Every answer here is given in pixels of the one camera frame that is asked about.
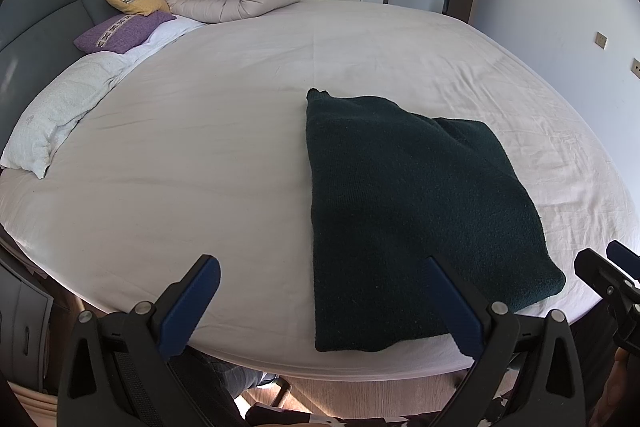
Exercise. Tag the person's right forearm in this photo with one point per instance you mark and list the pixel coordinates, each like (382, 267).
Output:
(617, 387)

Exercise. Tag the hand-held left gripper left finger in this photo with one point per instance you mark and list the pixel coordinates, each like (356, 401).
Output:
(192, 302)

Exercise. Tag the beige wall socket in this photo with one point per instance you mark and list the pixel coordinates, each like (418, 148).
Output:
(601, 40)
(636, 69)

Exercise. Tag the grey padded headboard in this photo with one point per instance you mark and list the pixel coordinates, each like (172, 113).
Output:
(40, 22)

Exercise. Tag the dark green knit sweater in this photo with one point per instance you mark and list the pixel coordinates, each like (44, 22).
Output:
(400, 207)

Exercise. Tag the white pillow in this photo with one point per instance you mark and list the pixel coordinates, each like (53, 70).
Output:
(65, 102)

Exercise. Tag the grey nightstand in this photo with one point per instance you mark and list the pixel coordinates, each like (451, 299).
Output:
(25, 322)

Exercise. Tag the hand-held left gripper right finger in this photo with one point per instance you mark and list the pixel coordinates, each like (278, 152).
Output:
(455, 307)

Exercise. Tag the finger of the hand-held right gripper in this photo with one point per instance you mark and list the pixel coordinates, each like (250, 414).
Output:
(625, 257)
(607, 279)

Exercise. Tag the bed with white sheet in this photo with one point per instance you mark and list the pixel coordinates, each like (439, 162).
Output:
(225, 132)

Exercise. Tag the purple patterned pillow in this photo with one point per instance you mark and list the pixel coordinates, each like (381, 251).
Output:
(120, 32)

